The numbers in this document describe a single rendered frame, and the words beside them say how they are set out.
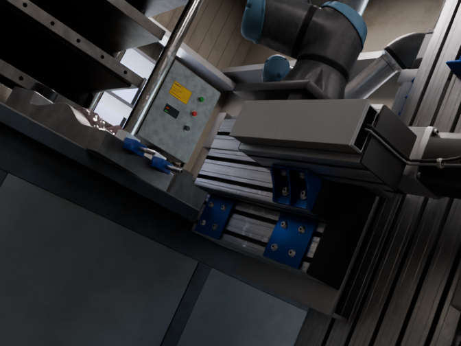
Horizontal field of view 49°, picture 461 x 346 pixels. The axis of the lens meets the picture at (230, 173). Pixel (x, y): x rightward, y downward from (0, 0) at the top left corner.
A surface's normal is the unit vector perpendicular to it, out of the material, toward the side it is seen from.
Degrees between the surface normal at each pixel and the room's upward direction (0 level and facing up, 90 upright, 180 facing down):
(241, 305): 90
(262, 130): 90
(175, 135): 90
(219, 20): 90
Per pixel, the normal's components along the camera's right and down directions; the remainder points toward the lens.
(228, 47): 0.58, 0.11
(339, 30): 0.00, -0.20
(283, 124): -0.69, -0.44
